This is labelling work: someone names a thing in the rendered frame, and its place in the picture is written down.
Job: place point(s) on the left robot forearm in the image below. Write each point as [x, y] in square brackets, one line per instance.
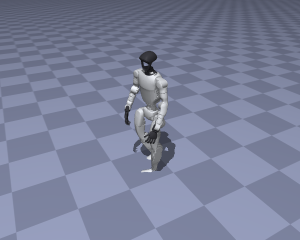
[160, 117]

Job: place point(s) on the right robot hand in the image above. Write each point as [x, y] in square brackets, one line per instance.
[126, 115]

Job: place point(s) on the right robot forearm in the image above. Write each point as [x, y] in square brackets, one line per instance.
[130, 99]

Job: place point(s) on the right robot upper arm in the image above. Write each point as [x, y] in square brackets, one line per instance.
[135, 88]

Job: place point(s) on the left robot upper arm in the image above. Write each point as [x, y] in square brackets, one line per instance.
[162, 86]

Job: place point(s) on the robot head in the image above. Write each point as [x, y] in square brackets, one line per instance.
[148, 57]

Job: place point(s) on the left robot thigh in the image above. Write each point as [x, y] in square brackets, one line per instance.
[156, 144]

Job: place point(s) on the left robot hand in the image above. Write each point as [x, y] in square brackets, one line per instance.
[152, 135]

